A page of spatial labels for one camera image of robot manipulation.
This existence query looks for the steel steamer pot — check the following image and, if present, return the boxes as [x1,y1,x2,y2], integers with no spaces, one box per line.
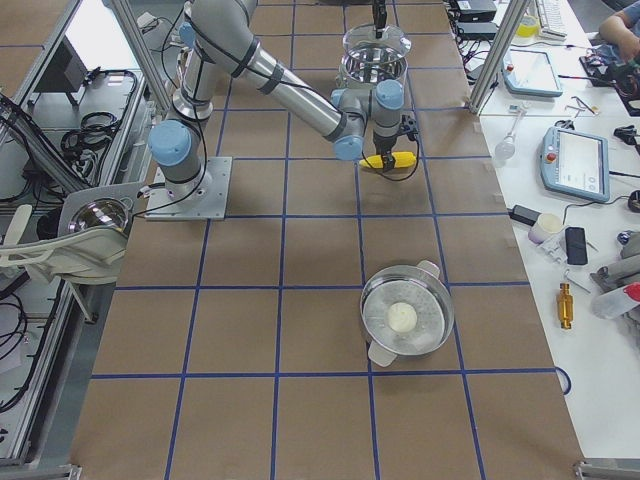
[360,260,454,367]

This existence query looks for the gold metal cylinder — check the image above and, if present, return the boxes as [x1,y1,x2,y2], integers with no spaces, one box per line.
[556,282,574,330]

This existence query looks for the steel bowl on chair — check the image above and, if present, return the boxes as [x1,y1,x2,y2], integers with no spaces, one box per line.
[67,198,130,233]

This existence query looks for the yellow corn cob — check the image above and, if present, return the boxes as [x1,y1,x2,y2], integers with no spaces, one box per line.
[359,151,417,172]

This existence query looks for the black phone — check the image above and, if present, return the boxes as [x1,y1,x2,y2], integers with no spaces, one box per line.
[565,227,588,266]

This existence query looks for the glass pot lid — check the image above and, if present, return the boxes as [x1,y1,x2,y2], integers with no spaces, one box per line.
[342,24,412,57]

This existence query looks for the blue teach pendant far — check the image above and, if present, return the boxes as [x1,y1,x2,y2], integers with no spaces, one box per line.
[502,49,563,98]

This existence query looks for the black scissors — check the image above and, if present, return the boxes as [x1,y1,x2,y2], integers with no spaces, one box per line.
[554,119,575,130]

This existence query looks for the yellow tape roll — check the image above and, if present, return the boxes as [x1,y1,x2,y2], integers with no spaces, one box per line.
[516,14,539,38]

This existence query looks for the blue teach pendant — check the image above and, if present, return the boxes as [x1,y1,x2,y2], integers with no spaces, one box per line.
[539,127,610,203]
[502,49,563,98]

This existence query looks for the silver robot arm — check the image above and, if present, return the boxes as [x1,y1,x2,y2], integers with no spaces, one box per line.
[151,1,418,209]

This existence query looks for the black power adapter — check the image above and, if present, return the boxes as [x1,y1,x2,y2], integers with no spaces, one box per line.
[508,204,541,227]

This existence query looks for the aluminium frame post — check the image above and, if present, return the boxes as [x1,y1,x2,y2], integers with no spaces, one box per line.
[467,0,529,114]

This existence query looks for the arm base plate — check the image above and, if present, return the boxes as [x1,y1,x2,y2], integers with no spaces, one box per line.
[143,157,232,221]

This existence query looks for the white paper cup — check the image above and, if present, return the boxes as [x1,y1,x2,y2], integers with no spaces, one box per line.
[528,213,564,244]

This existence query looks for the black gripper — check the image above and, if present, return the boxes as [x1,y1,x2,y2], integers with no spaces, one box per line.
[372,0,418,171]

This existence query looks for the white keyboard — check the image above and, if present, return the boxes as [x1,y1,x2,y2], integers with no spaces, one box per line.
[533,0,567,41]

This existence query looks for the blue teach pendant near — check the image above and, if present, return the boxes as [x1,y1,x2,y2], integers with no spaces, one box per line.
[539,127,610,203]

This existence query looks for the white steamed bun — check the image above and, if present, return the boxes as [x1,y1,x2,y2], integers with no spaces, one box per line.
[386,302,418,334]

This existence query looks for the person forearm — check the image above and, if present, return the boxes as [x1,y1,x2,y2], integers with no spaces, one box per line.
[598,1,639,62]

